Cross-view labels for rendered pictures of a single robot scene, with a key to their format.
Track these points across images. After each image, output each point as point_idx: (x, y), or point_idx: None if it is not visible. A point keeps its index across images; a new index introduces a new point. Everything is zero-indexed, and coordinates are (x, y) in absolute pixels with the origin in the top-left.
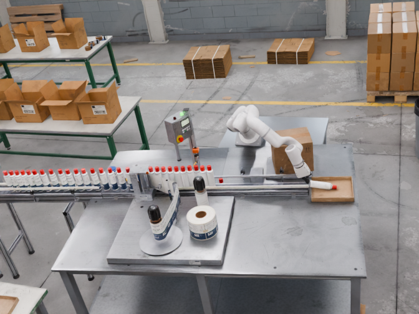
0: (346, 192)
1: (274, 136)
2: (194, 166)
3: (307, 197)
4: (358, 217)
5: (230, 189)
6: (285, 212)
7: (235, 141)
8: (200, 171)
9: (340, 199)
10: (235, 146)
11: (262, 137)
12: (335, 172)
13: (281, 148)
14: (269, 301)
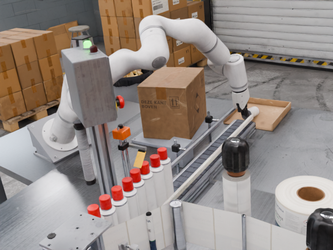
0: (268, 108)
1: (222, 42)
2: (144, 164)
3: (259, 132)
4: (324, 111)
5: (194, 181)
6: (284, 153)
7: (51, 156)
8: (154, 169)
9: (285, 111)
10: (57, 163)
11: (211, 49)
12: (219, 108)
13: (190, 87)
14: None
